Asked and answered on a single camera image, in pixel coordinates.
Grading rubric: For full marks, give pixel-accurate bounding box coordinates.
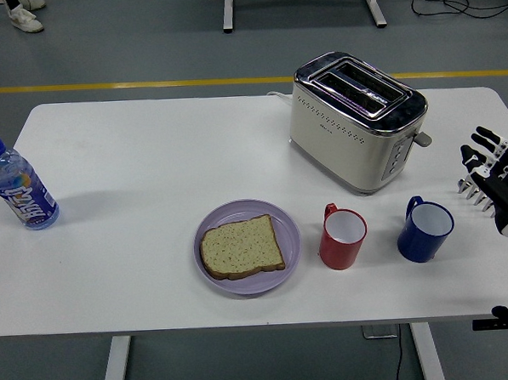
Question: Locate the blue enamel cup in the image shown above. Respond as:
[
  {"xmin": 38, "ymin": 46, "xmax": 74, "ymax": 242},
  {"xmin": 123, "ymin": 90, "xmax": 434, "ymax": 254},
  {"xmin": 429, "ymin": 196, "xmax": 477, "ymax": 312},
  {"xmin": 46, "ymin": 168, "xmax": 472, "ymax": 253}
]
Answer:
[{"xmin": 394, "ymin": 193, "xmax": 458, "ymax": 265}]

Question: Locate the red enamel cup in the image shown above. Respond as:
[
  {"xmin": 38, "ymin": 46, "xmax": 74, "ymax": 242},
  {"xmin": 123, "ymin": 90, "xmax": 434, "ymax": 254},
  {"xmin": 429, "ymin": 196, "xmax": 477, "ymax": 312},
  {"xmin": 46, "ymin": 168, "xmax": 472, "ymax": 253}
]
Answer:
[{"xmin": 316, "ymin": 201, "xmax": 370, "ymax": 272}]

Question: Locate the white background desk leg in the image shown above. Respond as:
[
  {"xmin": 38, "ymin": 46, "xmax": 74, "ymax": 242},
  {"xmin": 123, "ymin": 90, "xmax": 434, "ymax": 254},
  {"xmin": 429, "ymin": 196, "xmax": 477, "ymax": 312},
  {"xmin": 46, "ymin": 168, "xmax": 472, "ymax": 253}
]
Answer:
[
  {"xmin": 220, "ymin": 0, "xmax": 237, "ymax": 34},
  {"xmin": 359, "ymin": 0, "xmax": 389, "ymax": 30}
]

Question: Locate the bread slice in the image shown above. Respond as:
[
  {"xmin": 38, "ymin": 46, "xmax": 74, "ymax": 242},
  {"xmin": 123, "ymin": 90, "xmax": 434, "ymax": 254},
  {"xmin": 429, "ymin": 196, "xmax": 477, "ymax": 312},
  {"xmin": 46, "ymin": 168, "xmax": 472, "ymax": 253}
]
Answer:
[{"xmin": 197, "ymin": 213, "xmax": 288, "ymax": 282}]

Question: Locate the silver metal toast rack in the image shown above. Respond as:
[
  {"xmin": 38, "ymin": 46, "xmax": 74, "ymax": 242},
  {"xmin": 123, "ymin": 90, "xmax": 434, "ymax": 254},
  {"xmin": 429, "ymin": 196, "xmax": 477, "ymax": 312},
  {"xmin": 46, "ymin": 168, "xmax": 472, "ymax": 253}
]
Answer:
[{"xmin": 456, "ymin": 176, "xmax": 499, "ymax": 221}]

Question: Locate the black table control panel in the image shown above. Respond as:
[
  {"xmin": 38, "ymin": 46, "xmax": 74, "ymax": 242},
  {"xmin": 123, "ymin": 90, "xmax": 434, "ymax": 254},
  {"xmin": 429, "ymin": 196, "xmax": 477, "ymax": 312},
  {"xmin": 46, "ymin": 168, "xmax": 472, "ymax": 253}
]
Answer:
[{"xmin": 471, "ymin": 317, "xmax": 508, "ymax": 332}]

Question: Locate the cream chrome toaster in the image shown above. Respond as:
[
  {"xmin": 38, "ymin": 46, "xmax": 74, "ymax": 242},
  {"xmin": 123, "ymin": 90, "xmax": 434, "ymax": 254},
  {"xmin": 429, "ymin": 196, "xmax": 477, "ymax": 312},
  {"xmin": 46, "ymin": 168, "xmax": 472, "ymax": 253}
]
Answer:
[{"xmin": 283, "ymin": 47, "xmax": 437, "ymax": 200}]

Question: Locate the white table leg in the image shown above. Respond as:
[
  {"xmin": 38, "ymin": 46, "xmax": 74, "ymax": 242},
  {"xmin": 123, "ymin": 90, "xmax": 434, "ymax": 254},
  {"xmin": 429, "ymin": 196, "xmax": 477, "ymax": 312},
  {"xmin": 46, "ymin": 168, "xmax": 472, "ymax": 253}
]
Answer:
[
  {"xmin": 97, "ymin": 334, "xmax": 134, "ymax": 380},
  {"xmin": 409, "ymin": 320, "xmax": 446, "ymax": 380}
]

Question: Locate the grey box under table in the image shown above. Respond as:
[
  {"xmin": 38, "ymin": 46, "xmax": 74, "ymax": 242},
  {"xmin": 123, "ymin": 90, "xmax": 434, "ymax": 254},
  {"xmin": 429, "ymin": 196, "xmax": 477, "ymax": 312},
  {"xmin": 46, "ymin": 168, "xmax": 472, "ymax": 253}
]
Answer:
[{"xmin": 362, "ymin": 323, "xmax": 400, "ymax": 341}]

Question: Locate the purple round plate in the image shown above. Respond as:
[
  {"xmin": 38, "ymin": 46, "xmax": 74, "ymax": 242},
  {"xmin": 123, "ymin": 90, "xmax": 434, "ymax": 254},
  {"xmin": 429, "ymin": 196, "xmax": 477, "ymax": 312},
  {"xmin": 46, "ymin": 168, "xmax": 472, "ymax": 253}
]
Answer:
[{"xmin": 191, "ymin": 196, "xmax": 305, "ymax": 299}]

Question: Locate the blue-capped plastic water bottle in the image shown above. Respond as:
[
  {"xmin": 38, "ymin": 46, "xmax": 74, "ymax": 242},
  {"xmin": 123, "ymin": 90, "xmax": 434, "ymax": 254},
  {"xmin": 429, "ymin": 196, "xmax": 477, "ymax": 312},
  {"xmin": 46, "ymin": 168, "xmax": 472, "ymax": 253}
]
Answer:
[{"xmin": 0, "ymin": 131, "xmax": 62, "ymax": 233}]

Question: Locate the person with white shoes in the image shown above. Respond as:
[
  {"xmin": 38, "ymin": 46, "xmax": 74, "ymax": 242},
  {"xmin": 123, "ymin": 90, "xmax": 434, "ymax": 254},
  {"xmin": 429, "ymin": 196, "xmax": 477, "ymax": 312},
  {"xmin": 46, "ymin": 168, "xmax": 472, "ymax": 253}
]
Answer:
[{"xmin": 3, "ymin": 0, "xmax": 49, "ymax": 35}]

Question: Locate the black cable under table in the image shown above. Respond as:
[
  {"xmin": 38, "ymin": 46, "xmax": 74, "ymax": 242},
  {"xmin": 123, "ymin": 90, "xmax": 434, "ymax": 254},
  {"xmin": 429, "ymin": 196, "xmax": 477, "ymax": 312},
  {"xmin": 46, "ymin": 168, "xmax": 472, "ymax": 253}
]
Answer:
[{"xmin": 391, "ymin": 325, "xmax": 406, "ymax": 380}]

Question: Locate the white toaster cord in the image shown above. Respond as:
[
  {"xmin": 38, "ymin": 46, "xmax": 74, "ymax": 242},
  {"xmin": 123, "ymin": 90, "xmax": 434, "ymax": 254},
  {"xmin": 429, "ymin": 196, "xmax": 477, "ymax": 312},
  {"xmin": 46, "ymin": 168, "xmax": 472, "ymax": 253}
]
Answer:
[{"xmin": 266, "ymin": 89, "xmax": 294, "ymax": 107}]

